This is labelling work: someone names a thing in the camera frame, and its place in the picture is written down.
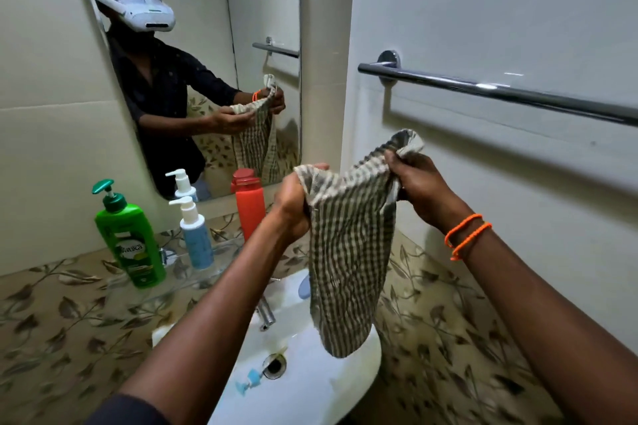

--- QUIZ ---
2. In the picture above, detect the person's left forearm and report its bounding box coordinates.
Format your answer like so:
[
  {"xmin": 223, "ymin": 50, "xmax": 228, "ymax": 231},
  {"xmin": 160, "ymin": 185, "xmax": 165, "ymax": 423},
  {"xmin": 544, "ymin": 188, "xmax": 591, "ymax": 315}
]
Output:
[{"xmin": 117, "ymin": 213, "xmax": 311, "ymax": 425}]

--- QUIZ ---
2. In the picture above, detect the small blue plastic piece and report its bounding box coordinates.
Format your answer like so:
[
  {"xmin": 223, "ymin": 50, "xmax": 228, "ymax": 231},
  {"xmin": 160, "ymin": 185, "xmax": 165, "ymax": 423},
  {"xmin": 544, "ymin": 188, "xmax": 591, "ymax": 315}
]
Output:
[{"xmin": 235, "ymin": 367, "xmax": 264, "ymax": 397}]

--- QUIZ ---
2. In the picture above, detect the chrome basin drain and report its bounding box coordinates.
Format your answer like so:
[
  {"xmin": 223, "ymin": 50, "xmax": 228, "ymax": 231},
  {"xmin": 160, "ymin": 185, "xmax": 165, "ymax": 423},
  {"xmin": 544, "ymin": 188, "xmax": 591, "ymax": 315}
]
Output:
[{"xmin": 262, "ymin": 353, "xmax": 288, "ymax": 381}]

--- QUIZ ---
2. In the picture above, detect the red bottle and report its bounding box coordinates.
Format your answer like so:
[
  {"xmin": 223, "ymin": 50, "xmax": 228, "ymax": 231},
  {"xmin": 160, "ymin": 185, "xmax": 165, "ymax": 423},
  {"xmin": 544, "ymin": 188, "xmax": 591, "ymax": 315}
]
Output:
[{"xmin": 234, "ymin": 177, "xmax": 267, "ymax": 242}]

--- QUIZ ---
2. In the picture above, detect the wall mirror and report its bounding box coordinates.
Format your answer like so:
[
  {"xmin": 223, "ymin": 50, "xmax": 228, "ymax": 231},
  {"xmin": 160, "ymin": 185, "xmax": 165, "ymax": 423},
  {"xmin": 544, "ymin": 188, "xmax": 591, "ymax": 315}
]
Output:
[{"xmin": 77, "ymin": 0, "xmax": 304, "ymax": 203}]

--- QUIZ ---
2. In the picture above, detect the white blue pump bottle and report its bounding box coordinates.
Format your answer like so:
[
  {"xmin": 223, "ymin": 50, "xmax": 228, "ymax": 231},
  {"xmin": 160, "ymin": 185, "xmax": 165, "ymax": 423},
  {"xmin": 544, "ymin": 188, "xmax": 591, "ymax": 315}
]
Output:
[{"xmin": 168, "ymin": 196, "xmax": 215, "ymax": 271}]

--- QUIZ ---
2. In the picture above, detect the green pump bottle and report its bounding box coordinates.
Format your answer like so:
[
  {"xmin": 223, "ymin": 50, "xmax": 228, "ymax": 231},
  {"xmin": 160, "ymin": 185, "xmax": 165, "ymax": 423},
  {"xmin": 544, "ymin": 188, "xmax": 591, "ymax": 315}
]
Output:
[{"xmin": 92, "ymin": 179, "xmax": 167, "ymax": 290}]

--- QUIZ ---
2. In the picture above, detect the chrome towel bar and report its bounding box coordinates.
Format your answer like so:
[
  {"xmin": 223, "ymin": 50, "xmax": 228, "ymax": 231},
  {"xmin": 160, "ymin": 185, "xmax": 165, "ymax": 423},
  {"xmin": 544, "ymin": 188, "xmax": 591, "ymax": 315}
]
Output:
[{"xmin": 357, "ymin": 50, "xmax": 638, "ymax": 128}]

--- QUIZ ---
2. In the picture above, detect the person's right forearm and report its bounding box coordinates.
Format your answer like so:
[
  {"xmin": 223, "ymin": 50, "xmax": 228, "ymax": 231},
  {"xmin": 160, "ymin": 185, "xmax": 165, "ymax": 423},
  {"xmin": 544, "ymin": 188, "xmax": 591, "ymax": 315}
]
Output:
[{"xmin": 440, "ymin": 209, "xmax": 638, "ymax": 425}]

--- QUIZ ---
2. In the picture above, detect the checked grey hand towel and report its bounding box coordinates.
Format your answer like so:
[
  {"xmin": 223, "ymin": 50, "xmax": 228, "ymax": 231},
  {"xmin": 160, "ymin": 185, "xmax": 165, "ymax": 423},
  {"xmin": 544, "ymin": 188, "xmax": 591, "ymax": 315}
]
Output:
[{"xmin": 293, "ymin": 129, "xmax": 425, "ymax": 359}]

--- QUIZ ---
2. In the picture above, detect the person's right hand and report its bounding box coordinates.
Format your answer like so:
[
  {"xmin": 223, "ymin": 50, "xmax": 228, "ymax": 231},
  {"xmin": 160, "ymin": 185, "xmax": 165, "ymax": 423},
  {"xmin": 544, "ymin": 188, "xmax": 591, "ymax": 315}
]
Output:
[{"xmin": 383, "ymin": 149, "xmax": 475, "ymax": 234}]

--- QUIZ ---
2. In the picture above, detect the white wash basin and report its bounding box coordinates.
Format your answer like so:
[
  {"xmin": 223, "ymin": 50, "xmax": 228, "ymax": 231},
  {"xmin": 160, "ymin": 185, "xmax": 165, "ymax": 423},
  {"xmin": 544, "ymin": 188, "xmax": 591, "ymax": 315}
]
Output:
[{"xmin": 152, "ymin": 268, "xmax": 382, "ymax": 425}]

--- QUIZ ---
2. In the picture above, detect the chrome faucet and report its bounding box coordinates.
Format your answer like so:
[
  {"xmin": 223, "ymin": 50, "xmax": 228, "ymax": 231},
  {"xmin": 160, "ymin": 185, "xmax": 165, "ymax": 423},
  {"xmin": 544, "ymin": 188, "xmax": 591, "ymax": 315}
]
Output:
[{"xmin": 255, "ymin": 278, "xmax": 281, "ymax": 332}]

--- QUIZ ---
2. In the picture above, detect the person's left hand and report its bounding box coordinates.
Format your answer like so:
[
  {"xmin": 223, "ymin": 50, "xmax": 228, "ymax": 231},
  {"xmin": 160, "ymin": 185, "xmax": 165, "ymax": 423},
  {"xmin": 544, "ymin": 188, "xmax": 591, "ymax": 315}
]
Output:
[{"xmin": 271, "ymin": 163, "xmax": 330, "ymax": 246}]

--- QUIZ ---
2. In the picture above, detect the orange thread bracelet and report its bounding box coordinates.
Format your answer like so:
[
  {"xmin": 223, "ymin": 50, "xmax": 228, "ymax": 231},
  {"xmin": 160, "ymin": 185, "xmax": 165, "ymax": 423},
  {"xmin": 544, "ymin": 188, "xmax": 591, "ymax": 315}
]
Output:
[
  {"xmin": 450, "ymin": 222, "xmax": 493, "ymax": 262},
  {"xmin": 444, "ymin": 213, "xmax": 483, "ymax": 249}
]

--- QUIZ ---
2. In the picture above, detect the dark shirt sleeve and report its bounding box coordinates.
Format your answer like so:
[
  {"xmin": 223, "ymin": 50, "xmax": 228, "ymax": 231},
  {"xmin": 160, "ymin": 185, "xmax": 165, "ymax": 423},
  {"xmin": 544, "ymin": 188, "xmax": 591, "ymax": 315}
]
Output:
[{"xmin": 85, "ymin": 393, "xmax": 173, "ymax": 425}]

